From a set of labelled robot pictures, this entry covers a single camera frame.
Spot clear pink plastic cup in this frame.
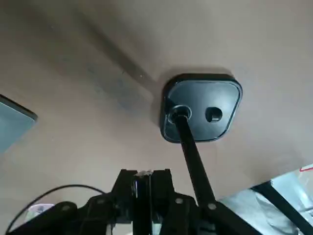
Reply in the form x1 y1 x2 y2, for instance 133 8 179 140
25 203 56 222

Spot person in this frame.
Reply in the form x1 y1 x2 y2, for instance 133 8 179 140
218 187 310 235

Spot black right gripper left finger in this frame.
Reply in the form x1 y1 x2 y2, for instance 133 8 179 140
7 168 136 235

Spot black bar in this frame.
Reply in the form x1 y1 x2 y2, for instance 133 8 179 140
251 180 313 232

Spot thin black cable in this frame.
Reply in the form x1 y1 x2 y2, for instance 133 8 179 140
4 184 104 233

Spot black desktop phone stand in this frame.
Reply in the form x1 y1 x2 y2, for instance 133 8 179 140
159 72 245 204

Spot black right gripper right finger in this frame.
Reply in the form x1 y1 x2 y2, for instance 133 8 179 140
151 168 257 235

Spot grey closed laptop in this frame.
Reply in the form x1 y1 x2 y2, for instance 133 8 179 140
0 94 39 155

